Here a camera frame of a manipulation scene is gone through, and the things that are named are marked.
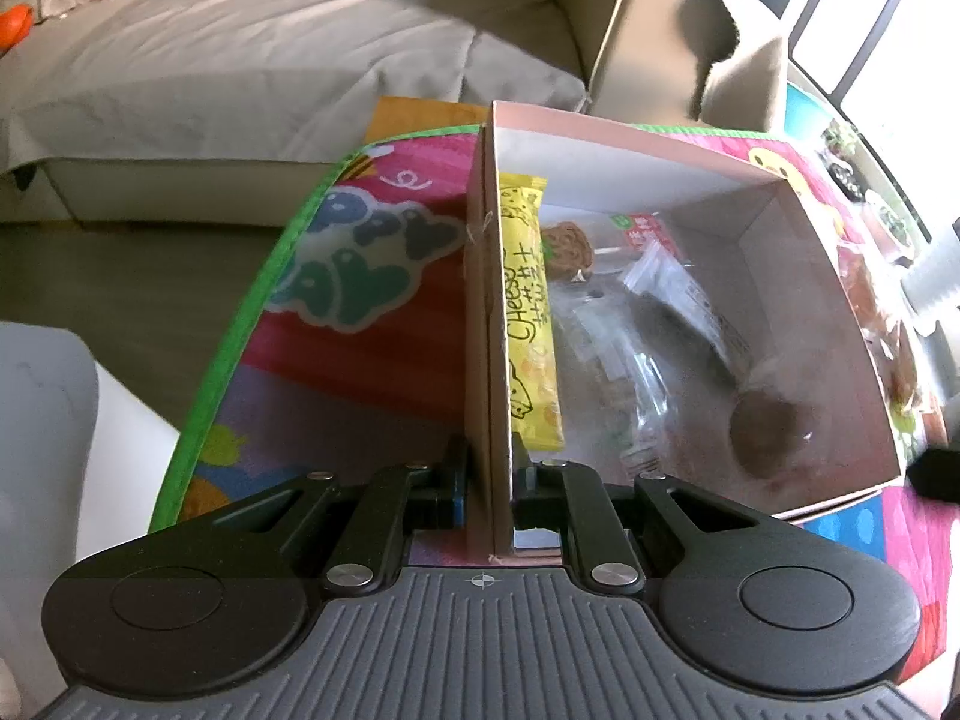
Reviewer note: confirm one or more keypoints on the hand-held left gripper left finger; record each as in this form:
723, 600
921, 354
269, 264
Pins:
457, 499

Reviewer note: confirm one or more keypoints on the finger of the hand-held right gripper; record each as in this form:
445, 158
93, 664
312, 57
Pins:
934, 474

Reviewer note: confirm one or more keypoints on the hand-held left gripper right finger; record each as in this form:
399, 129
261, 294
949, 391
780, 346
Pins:
525, 499

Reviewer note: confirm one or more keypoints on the brown bread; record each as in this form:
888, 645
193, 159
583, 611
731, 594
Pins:
904, 375

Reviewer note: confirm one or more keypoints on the clear barcode snack packet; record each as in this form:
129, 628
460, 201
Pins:
607, 367

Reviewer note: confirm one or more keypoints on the yellow snack packet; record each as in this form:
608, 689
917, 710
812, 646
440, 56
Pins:
529, 315

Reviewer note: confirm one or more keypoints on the clear round cookie packet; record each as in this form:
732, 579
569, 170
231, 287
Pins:
566, 247

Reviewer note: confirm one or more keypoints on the long clear snack packet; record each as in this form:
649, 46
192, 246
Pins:
675, 292

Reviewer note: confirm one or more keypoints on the pink cardboard box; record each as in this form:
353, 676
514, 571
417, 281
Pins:
675, 172

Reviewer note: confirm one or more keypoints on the colourful cartoon play mat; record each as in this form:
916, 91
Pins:
360, 360

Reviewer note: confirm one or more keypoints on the pale pot with sprouts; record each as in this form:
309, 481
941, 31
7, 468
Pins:
892, 229

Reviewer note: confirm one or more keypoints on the dark shallow plant tray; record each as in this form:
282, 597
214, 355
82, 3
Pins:
844, 165

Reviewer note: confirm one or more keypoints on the white furniture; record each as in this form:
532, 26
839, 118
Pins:
60, 502

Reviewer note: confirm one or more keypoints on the cream ottoman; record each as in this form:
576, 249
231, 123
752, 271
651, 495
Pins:
637, 37

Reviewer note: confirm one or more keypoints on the grey covered sofa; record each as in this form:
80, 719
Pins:
262, 52

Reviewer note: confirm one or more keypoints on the orange toy ball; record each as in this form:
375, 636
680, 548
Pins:
15, 26

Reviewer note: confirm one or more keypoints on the black window frame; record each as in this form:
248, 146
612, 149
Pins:
874, 15

